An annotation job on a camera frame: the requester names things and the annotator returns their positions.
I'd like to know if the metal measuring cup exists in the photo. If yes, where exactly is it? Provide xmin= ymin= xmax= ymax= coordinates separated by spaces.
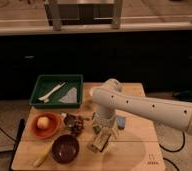
xmin=61 ymin=113 xmax=76 ymax=128

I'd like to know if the dark red bowl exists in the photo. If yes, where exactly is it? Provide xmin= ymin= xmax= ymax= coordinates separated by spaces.
xmin=52 ymin=134 xmax=79 ymax=164

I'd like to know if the dark object on floor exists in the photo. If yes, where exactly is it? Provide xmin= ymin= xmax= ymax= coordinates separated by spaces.
xmin=173 ymin=91 xmax=192 ymax=102

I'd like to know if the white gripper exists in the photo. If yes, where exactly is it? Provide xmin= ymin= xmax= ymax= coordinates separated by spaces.
xmin=87 ymin=113 xmax=119 ymax=153

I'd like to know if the green plastic tray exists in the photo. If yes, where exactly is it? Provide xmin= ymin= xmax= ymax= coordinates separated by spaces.
xmin=29 ymin=74 xmax=83 ymax=109

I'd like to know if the blue eraser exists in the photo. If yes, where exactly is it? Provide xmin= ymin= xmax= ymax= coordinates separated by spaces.
xmin=117 ymin=116 xmax=126 ymax=130

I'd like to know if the white brush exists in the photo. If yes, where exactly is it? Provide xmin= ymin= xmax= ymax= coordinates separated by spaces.
xmin=38 ymin=82 xmax=65 ymax=103

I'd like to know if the black cable on floor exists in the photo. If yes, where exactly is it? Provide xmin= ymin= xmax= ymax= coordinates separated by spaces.
xmin=159 ymin=131 xmax=186 ymax=154

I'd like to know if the orange bowl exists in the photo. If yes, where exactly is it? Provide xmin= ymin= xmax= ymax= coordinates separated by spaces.
xmin=31 ymin=112 xmax=62 ymax=139

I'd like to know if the yellow round fruit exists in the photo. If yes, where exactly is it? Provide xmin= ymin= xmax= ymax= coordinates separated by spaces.
xmin=37 ymin=116 xmax=50 ymax=130

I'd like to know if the yellow banana toy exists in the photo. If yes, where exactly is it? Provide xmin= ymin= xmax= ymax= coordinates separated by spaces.
xmin=33 ymin=146 xmax=51 ymax=167

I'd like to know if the grey cloth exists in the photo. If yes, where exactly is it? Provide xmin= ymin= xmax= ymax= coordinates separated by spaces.
xmin=59 ymin=87 xmax=77 ymax=103

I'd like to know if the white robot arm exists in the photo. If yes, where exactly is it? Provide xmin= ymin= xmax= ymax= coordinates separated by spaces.
xmin=89 ymin=79 xmax=192 ymax=136

